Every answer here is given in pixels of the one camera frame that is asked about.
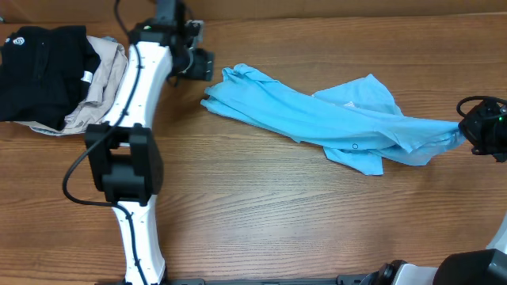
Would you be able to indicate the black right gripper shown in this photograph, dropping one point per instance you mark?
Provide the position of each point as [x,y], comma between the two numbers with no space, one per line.
[469,127]

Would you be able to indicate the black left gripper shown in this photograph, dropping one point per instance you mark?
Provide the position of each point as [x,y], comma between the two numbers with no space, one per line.
[203,65]

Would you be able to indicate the light blue t-shirt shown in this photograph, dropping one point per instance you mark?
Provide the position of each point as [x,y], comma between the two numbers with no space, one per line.
[357,123]

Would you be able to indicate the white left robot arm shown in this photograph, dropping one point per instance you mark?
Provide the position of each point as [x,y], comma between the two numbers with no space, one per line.
[124,158]

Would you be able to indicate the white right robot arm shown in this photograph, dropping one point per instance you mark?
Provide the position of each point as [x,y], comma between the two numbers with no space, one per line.
[486,266]

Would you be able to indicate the beige folded garment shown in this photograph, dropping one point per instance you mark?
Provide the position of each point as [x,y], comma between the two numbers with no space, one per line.
[101,95]

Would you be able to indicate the black folded garment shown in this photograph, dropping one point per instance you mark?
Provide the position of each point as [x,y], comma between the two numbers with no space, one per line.
[45,74]

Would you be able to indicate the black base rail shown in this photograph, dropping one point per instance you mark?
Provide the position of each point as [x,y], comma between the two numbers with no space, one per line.
[339,280]

